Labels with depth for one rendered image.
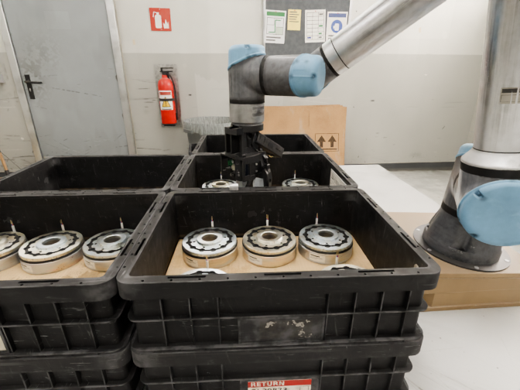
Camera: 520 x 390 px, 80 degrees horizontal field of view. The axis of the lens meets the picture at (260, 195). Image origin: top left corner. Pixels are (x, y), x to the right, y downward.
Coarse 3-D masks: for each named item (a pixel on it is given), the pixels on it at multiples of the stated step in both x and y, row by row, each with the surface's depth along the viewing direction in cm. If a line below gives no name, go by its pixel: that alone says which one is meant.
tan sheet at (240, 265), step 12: (180, 240) 65; (240, 240) 65; (180, 252) 60; (240, 252) 60; (360, 252) 60; (180, 264) 57; (240, 264) 57; (252, 264) 57; (288, 264) 57; (300, 264) 57; (312, 264) 57; (348, 264) 57; (360, 264) 57
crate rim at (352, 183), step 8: (296, 152) 93; (304, 152) 93; (312, 152) 93; (320, 152) 93; (192, 160) 85; (328, 160) 85; (184, 168) 78; (336, 168) 78; (184, 176) 73; (344, 176) 72; (176, 184) 67; (352, 184) 67
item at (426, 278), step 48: (192, 192) 63; (240, 192) 63; (288, 192) 64; (336, 192) 64; (144, 240) 46; (144, 288) 36; (192, 288) 37; (240, 288) 37; (288, 288) 37; (336, 288) 38; (384, 288) 38; (432, 288) 39
